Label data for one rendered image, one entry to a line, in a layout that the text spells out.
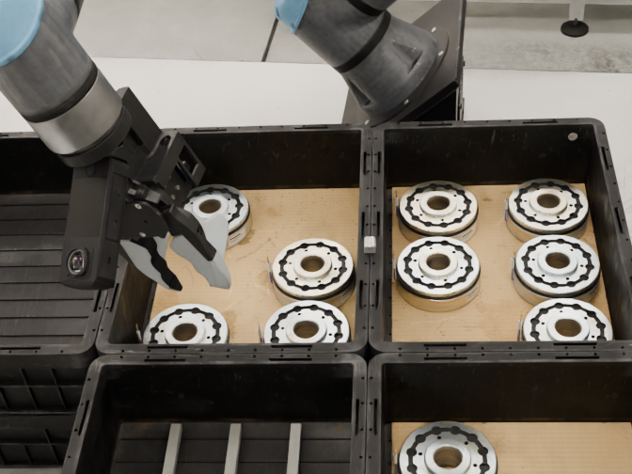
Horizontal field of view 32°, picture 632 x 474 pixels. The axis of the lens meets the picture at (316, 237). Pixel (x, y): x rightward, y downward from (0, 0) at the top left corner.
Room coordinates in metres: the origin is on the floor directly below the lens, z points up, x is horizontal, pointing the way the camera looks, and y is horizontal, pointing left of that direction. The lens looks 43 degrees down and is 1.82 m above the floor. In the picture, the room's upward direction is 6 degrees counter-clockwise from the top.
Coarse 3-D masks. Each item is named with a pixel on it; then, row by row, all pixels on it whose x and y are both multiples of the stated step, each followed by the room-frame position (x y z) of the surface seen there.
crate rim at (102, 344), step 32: (192, 128) 1.18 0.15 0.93; (224, 128) 1.18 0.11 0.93; (256, 128) 1.17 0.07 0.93; (288, 128) 1.16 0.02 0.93; (320, 128) 1.16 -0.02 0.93; (352, 128) 1.15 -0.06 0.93; (128, 352) 0.79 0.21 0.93; (160, 352) 0.79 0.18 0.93; (192, 352) 0.78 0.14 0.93; (224, 352) 0.78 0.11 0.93; (256, 352) 0.78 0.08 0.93; (288, 352) 0.77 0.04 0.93; (320, 352) 0.77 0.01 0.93; (352, 352) 0.76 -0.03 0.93
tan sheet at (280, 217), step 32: (256, 192) 1.15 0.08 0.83; (288, 192) 1.15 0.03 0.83; (320, 192) 1.14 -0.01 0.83; (352, 192) 1.14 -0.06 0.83; (256, 224) 1.09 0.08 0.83; (288, 224) 1.08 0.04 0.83; (320, 224) 1.08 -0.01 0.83; (352, 224) 1.07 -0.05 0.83; (224, 256) 1.03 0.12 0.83; (256, 256) 1.03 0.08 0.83; (352, 256) 1.01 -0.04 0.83; (160, 288) 0.99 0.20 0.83; (192, 288) 0.98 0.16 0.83; (256, 288) 0.97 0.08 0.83; (256, 320) 0.91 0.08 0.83; (352, 320) 0.90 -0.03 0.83
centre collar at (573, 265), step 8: (552, 248) 0.95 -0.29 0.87; (560, 248) 0.95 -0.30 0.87; (544, 256) 0.94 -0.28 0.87; (568, 256) 0.94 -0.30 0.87; (576, 256) 0.93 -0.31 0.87; (544, 264) 0.93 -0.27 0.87; (576, 264) 0.92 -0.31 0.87; (544, 272) 0.92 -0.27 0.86; (552, 272) 0.91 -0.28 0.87; (560, 272) 0.91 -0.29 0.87; (568, 272) 0.91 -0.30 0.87
